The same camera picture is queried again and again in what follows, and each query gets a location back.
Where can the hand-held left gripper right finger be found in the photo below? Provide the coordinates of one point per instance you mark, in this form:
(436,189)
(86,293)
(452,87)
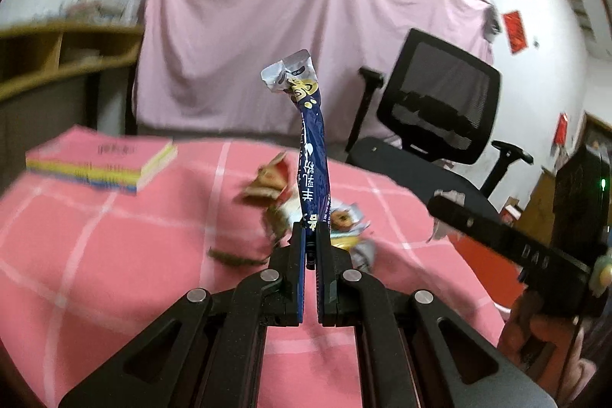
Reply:
(322,274)

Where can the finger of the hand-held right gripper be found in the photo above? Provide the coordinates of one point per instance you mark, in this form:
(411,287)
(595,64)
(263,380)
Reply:
(497,236)

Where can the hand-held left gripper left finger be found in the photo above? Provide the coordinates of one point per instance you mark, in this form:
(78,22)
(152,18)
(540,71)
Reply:
(299,274)

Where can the silver white packet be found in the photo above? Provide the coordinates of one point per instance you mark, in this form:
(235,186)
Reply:
(364,255)

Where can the white yellow snack wrapper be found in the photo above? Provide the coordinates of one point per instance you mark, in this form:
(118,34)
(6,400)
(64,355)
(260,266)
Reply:
(342,221)

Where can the brown red snack wrapper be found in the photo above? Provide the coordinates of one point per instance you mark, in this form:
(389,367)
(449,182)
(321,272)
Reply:
(267,181)

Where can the blue snack wrapper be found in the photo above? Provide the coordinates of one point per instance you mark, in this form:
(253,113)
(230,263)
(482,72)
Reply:
(313,150)

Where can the person's right hand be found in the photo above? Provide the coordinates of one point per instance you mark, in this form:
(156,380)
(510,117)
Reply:
(530,341)

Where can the small cardboard box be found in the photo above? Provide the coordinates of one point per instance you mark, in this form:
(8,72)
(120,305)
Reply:
(512,209)

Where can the red container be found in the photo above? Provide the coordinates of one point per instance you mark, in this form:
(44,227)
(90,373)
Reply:
(483,269)

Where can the black mesh office chair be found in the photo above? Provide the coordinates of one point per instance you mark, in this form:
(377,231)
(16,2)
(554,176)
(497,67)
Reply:
(444,97)

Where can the pink checked tablecloth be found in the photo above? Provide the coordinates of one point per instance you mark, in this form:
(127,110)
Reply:
(119,269)

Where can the pink book stack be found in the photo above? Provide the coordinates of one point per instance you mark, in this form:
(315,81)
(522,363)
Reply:
(105,154)

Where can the pink hanging sheet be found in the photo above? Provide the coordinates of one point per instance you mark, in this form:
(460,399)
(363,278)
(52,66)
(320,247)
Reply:
(267,21)

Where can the wooden shelf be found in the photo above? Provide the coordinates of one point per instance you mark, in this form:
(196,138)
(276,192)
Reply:
(57,54)

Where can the stack of papers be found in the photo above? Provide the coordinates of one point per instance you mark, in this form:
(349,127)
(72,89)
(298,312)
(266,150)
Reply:
(103,12)

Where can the small red wall decoration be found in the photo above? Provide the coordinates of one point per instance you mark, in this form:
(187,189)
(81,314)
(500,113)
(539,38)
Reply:
(561,130)

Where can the large red paper wall decoration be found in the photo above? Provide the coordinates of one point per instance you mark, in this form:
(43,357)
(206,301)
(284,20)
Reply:
(515,31)

